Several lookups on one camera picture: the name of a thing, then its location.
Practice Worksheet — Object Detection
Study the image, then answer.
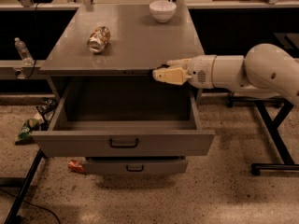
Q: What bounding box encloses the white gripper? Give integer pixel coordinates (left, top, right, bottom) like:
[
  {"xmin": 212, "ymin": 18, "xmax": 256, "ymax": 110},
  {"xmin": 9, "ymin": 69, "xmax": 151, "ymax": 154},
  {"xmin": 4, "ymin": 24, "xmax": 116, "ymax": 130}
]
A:
[{"xmin": 152, "ymin": 55, "xmax": 216, "ymax": 89}]

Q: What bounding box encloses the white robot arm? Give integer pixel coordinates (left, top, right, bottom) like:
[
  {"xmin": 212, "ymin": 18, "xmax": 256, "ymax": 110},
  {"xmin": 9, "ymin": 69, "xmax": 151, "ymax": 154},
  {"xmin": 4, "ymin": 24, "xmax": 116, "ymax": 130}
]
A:
[{"xmin": 152, "ymin": 44, "xmax": 299, "ymax": 107}]

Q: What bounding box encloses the grey metal drawer cabinet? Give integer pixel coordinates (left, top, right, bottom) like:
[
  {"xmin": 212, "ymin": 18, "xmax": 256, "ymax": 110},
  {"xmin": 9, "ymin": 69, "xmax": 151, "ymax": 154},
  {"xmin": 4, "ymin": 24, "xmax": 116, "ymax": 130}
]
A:
[{"xmin": 39, "ymin": 3, "xmax": 211, "ymax": 103}]

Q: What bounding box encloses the open grey top drawer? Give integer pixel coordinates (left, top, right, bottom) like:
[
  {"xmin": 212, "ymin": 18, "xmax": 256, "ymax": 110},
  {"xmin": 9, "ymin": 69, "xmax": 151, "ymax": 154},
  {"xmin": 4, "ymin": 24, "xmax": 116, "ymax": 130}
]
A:
[{"xmin": 34, "ymin": 76, "xmax": 215, "ymax": 158}]

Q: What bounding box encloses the grey lower drawer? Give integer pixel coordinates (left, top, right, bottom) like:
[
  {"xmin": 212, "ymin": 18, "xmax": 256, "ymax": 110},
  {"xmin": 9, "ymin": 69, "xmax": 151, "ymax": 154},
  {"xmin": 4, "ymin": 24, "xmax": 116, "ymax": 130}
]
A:
[{"xmin": 82, "ymin": 157, "xmax": 188, "ymax": 175}]

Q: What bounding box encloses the white ceramic bowl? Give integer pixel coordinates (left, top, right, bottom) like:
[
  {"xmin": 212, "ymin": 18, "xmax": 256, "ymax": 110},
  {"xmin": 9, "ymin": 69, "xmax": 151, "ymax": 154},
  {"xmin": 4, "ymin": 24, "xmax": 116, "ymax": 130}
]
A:
[{"xmin": 149, "ymin": 1, "xmax": 177, "ymax": 23}]

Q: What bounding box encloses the black metal stand right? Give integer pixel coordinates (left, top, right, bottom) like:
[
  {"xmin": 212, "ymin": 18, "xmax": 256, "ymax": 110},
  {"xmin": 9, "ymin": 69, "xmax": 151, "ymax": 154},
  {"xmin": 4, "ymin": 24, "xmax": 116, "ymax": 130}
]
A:
[{"xmin": 227, "ymin": 91, "xmax": 299, "ymax": 175}]

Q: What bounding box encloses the dark snack bags pile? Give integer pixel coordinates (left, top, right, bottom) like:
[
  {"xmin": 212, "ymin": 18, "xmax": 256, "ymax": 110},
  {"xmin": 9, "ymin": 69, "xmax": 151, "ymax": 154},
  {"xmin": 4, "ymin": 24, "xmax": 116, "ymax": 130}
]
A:
[{"xmin": 35, "ymin": 98, "xmax": 58, "ymax": 131}]

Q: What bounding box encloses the orange snack wrapper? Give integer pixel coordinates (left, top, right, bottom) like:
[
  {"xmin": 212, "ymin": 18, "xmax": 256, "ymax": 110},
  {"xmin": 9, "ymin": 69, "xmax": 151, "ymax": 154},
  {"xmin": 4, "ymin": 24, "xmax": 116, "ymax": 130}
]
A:
[{"xmin": 68, "ymin": 160, "xmax": 84, "ymax": 174}]

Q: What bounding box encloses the clear plastic water bottle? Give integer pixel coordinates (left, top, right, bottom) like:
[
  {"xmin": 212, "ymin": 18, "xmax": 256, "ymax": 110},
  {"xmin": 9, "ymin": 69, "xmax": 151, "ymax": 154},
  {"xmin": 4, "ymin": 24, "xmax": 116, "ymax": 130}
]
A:
[{"xmin": 14, "ymin": 37, "xmax": 34, "ymax": 66}]

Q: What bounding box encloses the green chip bag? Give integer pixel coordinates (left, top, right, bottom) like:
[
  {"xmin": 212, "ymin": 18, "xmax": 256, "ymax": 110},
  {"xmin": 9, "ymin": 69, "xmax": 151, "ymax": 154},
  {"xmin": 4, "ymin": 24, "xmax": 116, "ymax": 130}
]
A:
[{"xmin": 15, "ymin": 119, "xmax": 39, "ymax": 145}]

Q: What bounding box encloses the black table leg left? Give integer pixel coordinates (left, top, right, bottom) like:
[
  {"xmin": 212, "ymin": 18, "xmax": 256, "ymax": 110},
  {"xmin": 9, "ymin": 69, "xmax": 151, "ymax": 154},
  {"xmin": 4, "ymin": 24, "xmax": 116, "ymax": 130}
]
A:
[{"xmin": 0, "ymin": 150, "xmax": 45, "ymax": 224}]

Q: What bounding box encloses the black floor cable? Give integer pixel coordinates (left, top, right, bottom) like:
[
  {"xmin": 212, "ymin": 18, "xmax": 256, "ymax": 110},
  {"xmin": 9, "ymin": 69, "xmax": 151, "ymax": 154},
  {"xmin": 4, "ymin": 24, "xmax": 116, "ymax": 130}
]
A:
[{"xmin": 0, "ymin": 188, "xmax": 62, "ymax": 224}]

